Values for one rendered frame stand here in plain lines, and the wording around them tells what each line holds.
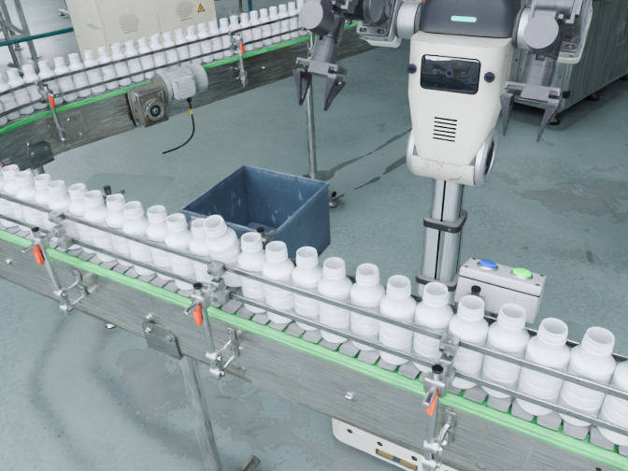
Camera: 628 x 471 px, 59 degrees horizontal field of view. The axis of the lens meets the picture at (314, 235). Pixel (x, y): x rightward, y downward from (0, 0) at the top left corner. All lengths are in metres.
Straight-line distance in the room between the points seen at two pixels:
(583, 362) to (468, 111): 0.74
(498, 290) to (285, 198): 0.92
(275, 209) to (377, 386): 0.93
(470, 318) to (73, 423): 1.83
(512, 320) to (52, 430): 1.92
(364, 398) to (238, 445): 1.16
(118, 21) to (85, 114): 2.58
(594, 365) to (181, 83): 1.98
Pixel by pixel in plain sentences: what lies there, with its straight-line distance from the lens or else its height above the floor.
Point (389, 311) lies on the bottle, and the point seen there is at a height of 1.12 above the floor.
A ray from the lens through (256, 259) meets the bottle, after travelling 1.03.
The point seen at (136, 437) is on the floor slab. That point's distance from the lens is 2.29.
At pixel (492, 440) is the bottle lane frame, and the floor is 0.94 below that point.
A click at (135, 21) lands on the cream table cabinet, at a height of 0.75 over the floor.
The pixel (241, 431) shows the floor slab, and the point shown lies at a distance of 2.20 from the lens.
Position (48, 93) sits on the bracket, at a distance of 2.34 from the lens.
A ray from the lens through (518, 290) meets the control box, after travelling 1.01.
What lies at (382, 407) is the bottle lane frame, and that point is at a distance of 1.05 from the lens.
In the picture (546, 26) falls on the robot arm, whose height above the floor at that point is 1.48.
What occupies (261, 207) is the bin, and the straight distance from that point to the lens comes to 1.84.
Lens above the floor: 1.73
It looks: 34 degrees down
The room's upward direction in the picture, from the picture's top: 3 degrees counter-clockwise
